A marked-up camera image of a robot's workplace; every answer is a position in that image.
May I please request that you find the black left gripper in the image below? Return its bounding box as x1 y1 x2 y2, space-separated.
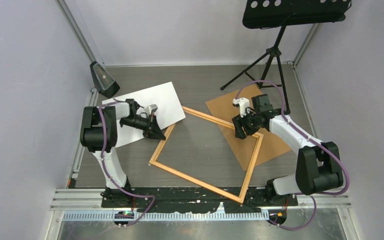
121 113 167 141

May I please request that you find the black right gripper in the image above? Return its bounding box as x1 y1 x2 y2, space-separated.
232 108 264 140

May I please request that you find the illustrated photo print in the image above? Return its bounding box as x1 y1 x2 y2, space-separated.
101 81 187 149

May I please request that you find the orange wooden picture frame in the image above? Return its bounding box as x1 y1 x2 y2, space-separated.
148 106 264 204

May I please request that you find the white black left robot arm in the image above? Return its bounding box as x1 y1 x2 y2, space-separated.
79 98 166 207

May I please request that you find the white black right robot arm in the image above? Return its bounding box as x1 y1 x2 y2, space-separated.
232 94 350 205

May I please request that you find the brown backing board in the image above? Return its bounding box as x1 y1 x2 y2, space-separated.
205 85 291 172

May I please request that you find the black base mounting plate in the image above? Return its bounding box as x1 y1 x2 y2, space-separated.
100 187 298 214

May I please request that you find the black metronome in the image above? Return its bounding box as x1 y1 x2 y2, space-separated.
89 61 120 99

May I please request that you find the black music stand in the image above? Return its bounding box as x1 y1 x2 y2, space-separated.
220 0 353 115

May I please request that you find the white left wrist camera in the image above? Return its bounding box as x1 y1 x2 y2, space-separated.
144 104 158 116

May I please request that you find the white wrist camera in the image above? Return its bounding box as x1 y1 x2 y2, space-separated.
144 104 158 116
232 97 250 118

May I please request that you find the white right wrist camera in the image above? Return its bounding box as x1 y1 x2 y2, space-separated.
232 97 250 118

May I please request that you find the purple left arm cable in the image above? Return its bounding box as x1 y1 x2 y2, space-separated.
97 100 156 228

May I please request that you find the aluminium rail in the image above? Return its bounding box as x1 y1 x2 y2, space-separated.
50 187 352 212

